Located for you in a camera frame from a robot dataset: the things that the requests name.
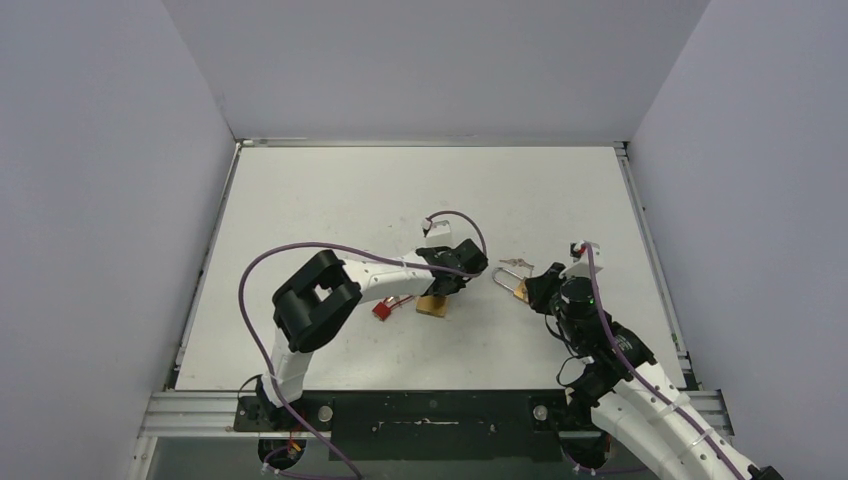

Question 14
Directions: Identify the large brass padlock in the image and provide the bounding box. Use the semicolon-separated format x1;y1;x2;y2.
415;296;448;318

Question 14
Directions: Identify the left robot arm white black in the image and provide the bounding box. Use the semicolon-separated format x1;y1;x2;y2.
257;239;488;431

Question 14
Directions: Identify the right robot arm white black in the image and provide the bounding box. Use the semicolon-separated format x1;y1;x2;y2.
524;263;781;479

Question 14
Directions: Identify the silver key bunch far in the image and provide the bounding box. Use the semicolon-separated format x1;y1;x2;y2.
501;258;534;271

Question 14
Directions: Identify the long-shackle brass padlock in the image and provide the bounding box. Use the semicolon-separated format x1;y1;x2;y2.
491;267;528;304

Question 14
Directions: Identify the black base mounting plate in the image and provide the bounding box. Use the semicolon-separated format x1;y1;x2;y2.
233;389;631;464

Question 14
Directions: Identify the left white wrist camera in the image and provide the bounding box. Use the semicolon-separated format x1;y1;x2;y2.
421;218;454;248

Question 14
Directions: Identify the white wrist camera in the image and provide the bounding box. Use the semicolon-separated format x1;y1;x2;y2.
421;218;454;248
566;241;604;278

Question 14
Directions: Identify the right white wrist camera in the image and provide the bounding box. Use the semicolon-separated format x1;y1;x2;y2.
566;241;604;278

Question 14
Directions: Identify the red cable padlock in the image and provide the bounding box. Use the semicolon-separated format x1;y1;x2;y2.
371;295;416;321

